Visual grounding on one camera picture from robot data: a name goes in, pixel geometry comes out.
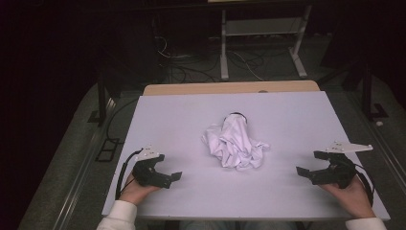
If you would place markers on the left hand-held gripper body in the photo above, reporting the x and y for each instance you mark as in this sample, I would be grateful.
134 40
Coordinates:
144 172

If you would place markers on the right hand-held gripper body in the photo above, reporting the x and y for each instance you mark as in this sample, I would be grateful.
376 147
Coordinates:
341 169

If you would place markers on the white shorts with black waistband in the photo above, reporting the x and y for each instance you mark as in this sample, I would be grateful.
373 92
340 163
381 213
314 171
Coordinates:
234 143

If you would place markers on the person's left hand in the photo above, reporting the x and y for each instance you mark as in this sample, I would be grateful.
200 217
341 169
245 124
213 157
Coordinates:
138 191

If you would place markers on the person's right hand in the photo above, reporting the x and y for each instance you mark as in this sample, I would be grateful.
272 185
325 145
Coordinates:
352 198

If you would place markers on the white table board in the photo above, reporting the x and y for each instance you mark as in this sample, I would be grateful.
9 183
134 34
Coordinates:
178 121

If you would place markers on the small white floor object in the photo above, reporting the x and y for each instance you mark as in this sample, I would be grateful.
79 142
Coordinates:
378 123

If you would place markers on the black metal stand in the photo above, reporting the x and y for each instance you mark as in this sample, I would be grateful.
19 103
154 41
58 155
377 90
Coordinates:
102 96
367 92

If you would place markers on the wooden table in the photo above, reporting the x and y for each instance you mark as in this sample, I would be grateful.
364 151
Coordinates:
204 88

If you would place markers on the white metal stand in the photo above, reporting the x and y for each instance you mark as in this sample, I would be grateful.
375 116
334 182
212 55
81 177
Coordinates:
261 27

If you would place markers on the black floor bracket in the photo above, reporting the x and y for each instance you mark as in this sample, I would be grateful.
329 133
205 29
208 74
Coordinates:
108 150

